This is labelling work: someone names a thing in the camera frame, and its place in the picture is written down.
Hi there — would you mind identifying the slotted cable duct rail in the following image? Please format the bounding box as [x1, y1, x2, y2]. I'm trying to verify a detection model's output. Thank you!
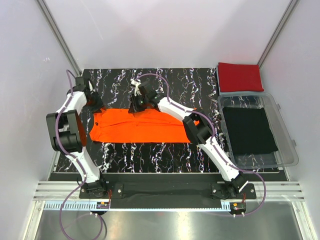
[44, 200, 246, 212]

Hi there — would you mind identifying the aluminium extrusion rail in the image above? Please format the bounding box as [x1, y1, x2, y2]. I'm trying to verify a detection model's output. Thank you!
[34, 181, 305, 202]

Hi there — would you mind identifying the orange t-shirt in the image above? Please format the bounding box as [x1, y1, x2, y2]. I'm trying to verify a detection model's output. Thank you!
[89, 108, 190, 143]

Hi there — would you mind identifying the clear plastic bin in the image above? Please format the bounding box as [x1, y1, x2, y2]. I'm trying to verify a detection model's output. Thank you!
[218, 92, 299, 170]

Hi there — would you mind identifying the right aluminium frame post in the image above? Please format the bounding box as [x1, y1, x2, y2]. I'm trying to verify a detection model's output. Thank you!
[257, 0, 300, 69]

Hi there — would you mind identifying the aluminium frame post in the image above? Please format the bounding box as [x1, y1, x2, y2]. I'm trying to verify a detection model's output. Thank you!
[257, 0, 300, 69]
[35, 0, 82, 76]

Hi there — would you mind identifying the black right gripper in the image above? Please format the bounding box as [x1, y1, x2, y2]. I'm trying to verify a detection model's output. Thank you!
[128, 93, 149, 114]

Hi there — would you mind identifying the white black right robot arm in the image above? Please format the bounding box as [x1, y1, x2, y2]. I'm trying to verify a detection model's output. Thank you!
[129, 79, 248, 199]

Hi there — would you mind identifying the red folded t-shirt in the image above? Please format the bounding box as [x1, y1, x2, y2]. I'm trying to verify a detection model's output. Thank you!
[217, 62, 264, 93]

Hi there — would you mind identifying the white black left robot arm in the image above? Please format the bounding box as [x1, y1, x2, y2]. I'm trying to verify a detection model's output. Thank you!
[46, 76, 108, 199]

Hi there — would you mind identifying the black folded t-shirt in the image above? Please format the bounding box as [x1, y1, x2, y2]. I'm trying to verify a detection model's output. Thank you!
[222, 107, 278, 155]

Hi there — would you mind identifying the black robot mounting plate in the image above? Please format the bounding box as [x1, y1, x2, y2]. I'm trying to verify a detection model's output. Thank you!
[78, 181, 258, 201]

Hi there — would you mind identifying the left aluminium frame post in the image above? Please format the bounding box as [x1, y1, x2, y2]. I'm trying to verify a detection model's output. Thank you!
[35, 0, 82, 76]

